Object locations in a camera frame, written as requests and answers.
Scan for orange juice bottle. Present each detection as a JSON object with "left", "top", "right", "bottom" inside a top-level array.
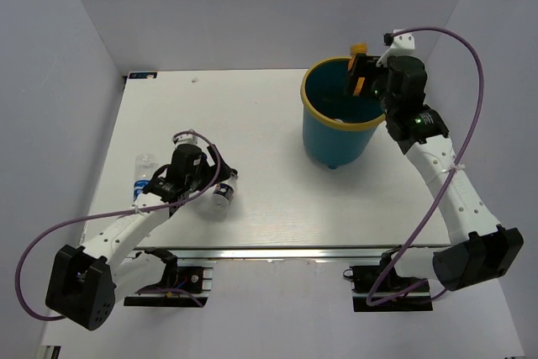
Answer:
[{"left": 348, "top": 43, "right": 368, "bottom": 96}]

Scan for clear Pepsi bottle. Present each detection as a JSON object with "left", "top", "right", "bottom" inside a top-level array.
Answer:
[{"left": 202, "top": 173, "right": 238, "bottom": 221}]

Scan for clear bottle blue label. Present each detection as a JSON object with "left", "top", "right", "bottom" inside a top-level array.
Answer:
[{"left": 133, "top": 153, "right": 159, "bottom": 201}]

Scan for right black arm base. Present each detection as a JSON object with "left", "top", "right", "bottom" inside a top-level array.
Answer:
[{"left": 343, "top": 249, "right": 433, "bottom": 313}]

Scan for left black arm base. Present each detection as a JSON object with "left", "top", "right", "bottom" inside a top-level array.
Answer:
[{"left": 123, "top": 248, "right": 214, "bottom": 308}]

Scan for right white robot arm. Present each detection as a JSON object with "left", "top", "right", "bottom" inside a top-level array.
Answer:
[{"left": 301, "top": 53, "right": 523, "bottom": 293}]

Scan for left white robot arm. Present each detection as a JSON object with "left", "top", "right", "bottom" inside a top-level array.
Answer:
[{"left": 45, "top": 144, "right": 237, "bottom": 330}]

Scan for teal bin yellow rim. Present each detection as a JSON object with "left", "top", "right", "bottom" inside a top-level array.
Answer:
[{"left": 300, "top": 57, "right": 385, "bottom": 169}]

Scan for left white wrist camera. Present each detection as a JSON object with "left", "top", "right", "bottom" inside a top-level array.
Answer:
[{"left": 171, "top": 129, "right": 198, "bottom": 147}]

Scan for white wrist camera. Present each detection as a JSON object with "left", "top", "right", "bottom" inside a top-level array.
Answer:
[
  {"left": 376, "top": 30, "right": 415, "bottom": 67},
  {"left": 171, "top": 129, "right": 198, "bottom": 147}
]

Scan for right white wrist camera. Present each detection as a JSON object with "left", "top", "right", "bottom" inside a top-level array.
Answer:
[{"left": 376, "top": 30, "right": 415, "bottom": 67}]

